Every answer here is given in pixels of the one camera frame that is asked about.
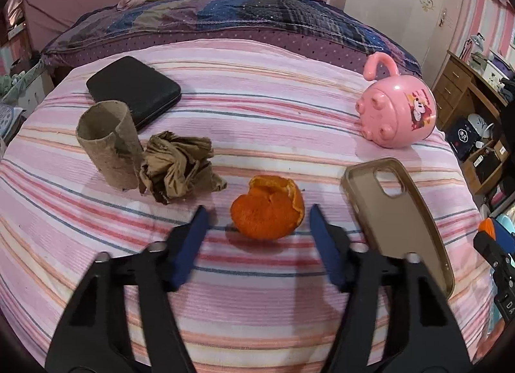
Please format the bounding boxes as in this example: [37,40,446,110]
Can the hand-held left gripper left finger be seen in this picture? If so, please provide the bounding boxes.
[45,205,211,373]

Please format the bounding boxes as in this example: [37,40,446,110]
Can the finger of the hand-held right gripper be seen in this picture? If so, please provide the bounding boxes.
[473,230,515,273]

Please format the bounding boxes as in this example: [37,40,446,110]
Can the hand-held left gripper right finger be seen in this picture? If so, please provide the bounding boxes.
[309,203,472,373]

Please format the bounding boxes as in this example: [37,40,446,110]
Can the orange peel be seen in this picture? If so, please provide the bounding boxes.
[230,174,306,241]

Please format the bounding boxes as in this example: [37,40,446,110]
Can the pink bottle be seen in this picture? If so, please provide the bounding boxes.
[489,188,508,213]

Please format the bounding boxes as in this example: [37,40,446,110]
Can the beige phone case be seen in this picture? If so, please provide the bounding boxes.
[340,158,455,299]

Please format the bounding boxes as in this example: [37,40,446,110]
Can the crumpled brown paper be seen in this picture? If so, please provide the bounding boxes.
[139,131,228,205]

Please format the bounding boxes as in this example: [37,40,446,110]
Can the wooden crate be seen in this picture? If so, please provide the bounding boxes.
[463,135,510,196]

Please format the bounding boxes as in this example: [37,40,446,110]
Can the black paper bag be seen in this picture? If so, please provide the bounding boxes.
[450,113,483,160]

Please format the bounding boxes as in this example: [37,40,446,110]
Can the cardboard tube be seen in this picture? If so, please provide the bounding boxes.
[76,100,145,190]

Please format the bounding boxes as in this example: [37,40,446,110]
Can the dark cloth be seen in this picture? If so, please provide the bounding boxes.
[499,91,515,144]

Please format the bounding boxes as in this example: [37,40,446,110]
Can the pink cartoon cup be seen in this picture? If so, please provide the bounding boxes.
[355,54,437,149]

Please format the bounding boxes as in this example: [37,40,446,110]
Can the pink striped blanket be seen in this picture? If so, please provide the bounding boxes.
[0,37,500,373]

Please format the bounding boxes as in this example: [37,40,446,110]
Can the black wallet case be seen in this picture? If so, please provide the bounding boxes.
[86,55,182,131]

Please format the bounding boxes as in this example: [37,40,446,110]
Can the wooden desk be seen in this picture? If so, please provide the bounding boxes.
[432,49,511,136]

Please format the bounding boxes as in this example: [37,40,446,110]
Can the white box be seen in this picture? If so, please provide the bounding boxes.
[481,61,511,86]

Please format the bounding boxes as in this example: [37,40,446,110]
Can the purple box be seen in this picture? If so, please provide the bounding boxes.
[489,53,515,76]

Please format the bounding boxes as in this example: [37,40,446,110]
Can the desk lamp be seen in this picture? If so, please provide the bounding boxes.
[463,33,485,62]

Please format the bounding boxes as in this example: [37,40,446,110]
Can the dark patterned quilt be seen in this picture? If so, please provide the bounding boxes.
[40,0,423,80]

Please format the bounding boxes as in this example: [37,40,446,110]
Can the white wardrobe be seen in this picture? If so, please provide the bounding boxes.
[344,0,467,88]

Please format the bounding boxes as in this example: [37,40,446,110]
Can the plaid blue blanket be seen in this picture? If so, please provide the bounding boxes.
[52,0,421,76]

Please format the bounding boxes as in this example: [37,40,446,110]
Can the pink bed headboard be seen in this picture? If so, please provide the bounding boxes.
[22,0,194,50]

